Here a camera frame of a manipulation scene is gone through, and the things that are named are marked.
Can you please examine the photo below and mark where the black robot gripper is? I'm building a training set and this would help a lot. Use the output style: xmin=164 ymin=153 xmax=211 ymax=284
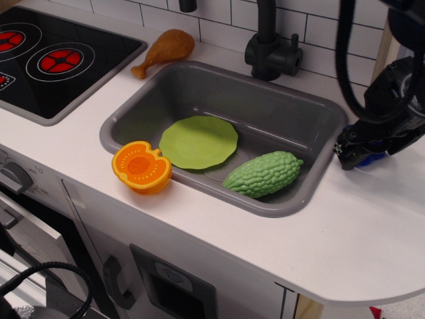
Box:
xmin=335 ymin=56 xmax=424 ymax=170

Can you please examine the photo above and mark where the blue toy blueberries cluster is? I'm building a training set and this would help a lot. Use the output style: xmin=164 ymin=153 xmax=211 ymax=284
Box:
xmin=341 ymin=124 xmax=388 ymax=168

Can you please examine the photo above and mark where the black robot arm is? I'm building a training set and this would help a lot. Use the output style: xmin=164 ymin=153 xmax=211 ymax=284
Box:
xmin=334 ymin=1 xmax=424 ymax=170

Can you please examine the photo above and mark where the grey toy sink basin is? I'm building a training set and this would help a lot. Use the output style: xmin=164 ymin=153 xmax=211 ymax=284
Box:
xmin=100 ymin=61 xmax=347 ymax=217

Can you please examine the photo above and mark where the green toy plate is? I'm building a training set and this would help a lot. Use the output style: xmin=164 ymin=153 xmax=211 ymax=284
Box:
xmin=159 ymin=116 xmax=238 ymax=169

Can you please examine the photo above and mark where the wooden side panel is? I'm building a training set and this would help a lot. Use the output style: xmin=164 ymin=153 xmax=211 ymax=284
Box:
xmin=371 ymin=21 xmax=400 ymax=82

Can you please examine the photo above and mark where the green toy bitter melon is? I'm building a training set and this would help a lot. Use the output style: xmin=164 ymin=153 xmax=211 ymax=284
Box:
xmin=222 ymin=151 xmax=304 ymax=199

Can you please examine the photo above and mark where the black toy faucet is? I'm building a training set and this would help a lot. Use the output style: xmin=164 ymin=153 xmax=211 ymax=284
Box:
xmin=244 ymin=1 xmax=303 ymax=81

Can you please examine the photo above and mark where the brown toy chicken drumstick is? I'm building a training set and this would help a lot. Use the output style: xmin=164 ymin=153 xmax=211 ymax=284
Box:
xmin=131 ymin=29 xmax=195 ymax=79

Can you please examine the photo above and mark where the orange toy pumpkin half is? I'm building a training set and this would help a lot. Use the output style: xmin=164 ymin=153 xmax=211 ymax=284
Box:
xmin=112 ymin=141 xmax=172 ymax=195

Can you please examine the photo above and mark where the grey dishwasher panel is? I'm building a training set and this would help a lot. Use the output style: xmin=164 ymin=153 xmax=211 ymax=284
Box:
xmin=129 ymin=244 xmax=219 ymax=319

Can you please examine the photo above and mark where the black toy stovetop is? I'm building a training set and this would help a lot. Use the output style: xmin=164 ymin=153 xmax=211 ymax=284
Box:
xmin=1 ymin=6 xmax=147 ymax=126

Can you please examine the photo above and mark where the grey oven knob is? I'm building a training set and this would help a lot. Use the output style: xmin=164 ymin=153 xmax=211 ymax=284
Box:
xmin=1 ymin=162 xmax=34 ymax=195

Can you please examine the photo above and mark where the grey cabinet door handle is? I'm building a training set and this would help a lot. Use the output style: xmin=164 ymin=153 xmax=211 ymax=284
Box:
xmin=102 ymin=255 xmax=135 ymax=310

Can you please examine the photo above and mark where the black braided foreground cable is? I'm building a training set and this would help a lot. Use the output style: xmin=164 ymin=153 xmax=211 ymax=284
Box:
xmin=0 ymin=261 xmax=94 ymax=319

